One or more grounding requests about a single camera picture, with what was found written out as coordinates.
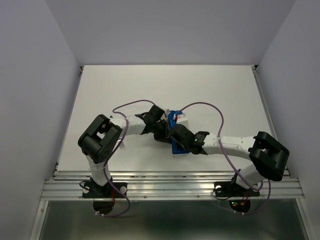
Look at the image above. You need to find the blue satin napkin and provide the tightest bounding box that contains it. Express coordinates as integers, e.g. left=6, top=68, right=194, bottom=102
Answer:
left=167, top=110, right=187, bottom=154

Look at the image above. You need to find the silver fork black handle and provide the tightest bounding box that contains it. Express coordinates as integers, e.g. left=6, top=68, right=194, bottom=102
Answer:
left=119, top=142, right=125, bottom=149

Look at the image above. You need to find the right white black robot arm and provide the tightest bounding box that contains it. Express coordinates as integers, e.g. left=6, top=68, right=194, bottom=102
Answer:
left=168, top=124, right=290, bottom=195

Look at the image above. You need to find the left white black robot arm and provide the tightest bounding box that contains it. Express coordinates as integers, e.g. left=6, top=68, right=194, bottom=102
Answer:
left=77, top=105, right=172, bottom=197

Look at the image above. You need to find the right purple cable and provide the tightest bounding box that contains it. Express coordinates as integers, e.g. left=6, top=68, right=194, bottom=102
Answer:
left=178, top=101, right=272, bottom=216

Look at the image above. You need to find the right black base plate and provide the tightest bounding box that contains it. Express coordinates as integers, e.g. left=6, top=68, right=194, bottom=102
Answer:
left=213, top=181, right=260, bottom=198

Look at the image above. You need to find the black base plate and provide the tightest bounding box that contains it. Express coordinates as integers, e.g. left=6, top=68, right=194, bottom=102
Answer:
left=79, top=180, right=128, bottom=199
left=213, top=181, right=260, bottom=198

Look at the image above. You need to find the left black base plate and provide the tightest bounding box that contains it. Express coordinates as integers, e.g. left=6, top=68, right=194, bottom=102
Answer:
left=79, top=180, right=128, bottom=199

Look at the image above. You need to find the aluminium frame rail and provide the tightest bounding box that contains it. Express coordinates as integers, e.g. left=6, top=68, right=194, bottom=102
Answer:
left=30, top=65, right=312, bottom=240

